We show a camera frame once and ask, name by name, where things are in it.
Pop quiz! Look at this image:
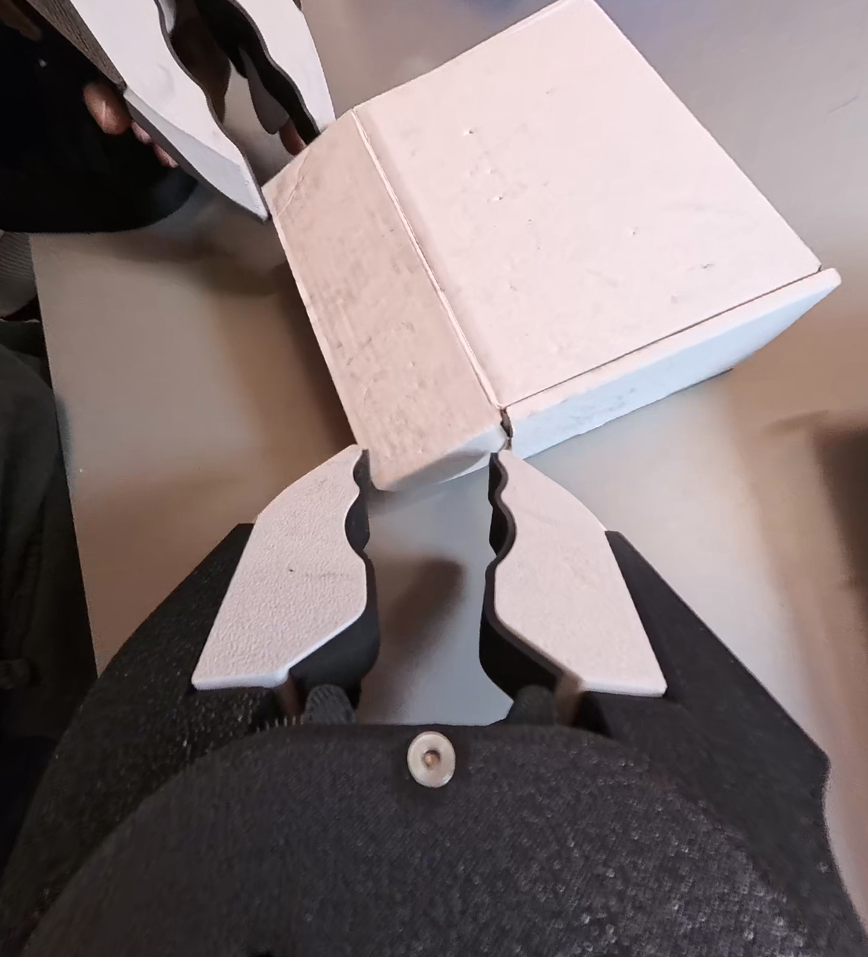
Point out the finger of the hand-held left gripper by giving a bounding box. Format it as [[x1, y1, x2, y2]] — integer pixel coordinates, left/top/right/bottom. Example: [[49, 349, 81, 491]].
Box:
[[225, 0, 336, 139], [60, 0, 271, 223]]

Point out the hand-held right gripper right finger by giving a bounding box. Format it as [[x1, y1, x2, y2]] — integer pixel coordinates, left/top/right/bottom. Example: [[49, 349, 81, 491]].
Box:
[[479, 451, 667, 719]]

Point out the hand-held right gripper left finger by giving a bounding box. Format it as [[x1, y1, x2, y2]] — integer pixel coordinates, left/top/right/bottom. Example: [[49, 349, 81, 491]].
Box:
[[192, 445, 379, 711]]

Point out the white cardboard box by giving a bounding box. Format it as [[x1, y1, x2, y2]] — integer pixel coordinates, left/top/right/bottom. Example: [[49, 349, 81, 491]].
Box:
[[262, 0, 842, 490]]

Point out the grey desk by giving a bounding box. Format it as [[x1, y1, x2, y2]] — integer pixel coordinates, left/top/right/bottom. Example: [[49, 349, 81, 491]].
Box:
[[30, 0, 868, 756]]

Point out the person's left hand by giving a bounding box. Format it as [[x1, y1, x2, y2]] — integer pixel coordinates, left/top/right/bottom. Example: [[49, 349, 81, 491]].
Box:
[[81, 77, 181, 169]]

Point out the person's dark clothing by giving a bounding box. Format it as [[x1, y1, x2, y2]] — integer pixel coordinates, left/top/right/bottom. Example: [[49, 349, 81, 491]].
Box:
[[0, 310, 102, 957]]

